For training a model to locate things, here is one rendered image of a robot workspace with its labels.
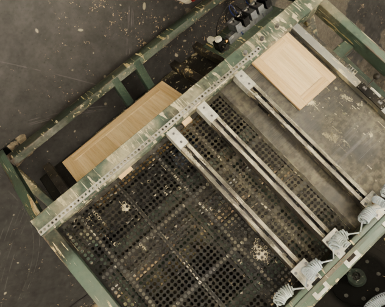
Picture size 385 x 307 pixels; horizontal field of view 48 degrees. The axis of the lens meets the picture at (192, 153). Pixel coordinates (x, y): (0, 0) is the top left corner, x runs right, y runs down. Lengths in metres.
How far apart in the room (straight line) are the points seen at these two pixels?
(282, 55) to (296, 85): 0.21
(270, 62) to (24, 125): 1.68
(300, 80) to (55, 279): 2.67
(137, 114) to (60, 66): 0.60
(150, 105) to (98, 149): 0.46
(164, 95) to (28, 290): 2.06
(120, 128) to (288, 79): 1.15
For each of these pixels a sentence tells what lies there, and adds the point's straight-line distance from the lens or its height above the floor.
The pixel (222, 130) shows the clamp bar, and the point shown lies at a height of 1.09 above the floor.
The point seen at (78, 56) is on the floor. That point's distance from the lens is 3.08.
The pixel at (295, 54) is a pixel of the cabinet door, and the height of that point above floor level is 1.00.
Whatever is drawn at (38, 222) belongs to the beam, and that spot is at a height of 0.84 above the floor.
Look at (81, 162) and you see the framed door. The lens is 2.96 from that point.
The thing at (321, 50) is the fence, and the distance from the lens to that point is 2.81.
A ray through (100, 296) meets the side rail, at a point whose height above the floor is 1.28.
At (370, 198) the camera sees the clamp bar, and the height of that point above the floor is 1.80.
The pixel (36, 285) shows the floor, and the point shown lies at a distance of 4.06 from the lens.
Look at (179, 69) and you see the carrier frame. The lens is 3.10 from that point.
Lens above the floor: 2.71
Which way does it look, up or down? 43 degrees down
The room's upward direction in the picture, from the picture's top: 129 degrees clockwise
